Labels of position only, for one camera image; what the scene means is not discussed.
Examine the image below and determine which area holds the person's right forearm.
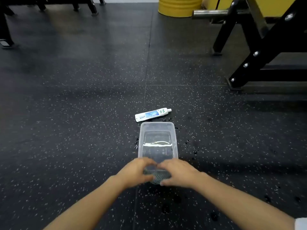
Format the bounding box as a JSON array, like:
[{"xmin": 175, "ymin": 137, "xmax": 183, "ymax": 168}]
[{"xmin": 192, "ymin": 172, "xmax": 298, "ymax": 230}]

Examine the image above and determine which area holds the steel barbell bar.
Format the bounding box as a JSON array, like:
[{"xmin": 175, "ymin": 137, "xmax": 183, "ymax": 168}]
[{"xmin": 192, "ymin": 9, "xmax": 229, "ymax": 20}]

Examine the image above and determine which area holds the white toothpaste tube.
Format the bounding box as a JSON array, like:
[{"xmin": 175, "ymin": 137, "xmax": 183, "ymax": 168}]
[{"xmin": 134, "ymin": 108, "xmax": 172, "ymax": 123}]

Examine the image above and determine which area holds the black bench frame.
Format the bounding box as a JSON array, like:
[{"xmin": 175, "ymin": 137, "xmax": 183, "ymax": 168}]
[{"xmin": 27, "ymin": 0, "xmax": 106, "ymax": 17}]

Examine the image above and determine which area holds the black steel weight rack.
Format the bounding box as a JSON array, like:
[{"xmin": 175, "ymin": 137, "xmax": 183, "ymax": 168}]
[{"xmin": 212, "ymin": 0, "xmax": 307, "ymax": 92}]

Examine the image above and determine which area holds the person's right hand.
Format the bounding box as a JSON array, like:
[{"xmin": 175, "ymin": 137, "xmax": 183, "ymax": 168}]
[{"xmin": 157, "ymin": 159, "xmax": 205, "ymax": 190}]

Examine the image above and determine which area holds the grey mesh scrubbing cloth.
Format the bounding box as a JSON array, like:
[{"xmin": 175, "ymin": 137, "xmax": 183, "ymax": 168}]
[{"xmin": 143, "ymin": 165, "xmax": 172, "ymax": 185}]

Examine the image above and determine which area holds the white sleeve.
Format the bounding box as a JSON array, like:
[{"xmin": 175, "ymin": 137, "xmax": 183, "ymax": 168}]
[{"xmin": 294, "ymin": 217, "xmax": 307, "ymax": 230}]

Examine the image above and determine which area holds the clear plastic container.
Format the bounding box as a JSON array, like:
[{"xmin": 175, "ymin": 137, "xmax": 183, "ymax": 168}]
[{"xmin": 138, "ymin": 121, "xmax": 179, "ymax": 166}]

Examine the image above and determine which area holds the person's left forearm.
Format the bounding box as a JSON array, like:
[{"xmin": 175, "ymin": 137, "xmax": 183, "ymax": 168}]
[{"xmin": 43, "ymin": 175, "xmax": 126, "ymax": 230}]

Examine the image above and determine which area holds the yellow metal barrel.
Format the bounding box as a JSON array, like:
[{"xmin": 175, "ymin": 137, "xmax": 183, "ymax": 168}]
[{"xmin": 158, "ymin": 0, "xmax": 203, "ymax": 18}]

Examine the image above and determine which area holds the person's left hand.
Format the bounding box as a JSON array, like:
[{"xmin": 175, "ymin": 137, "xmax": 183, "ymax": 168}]
[{"xmin": 115, "ymin": 157, "xmax": 158, "ymax": 190}]

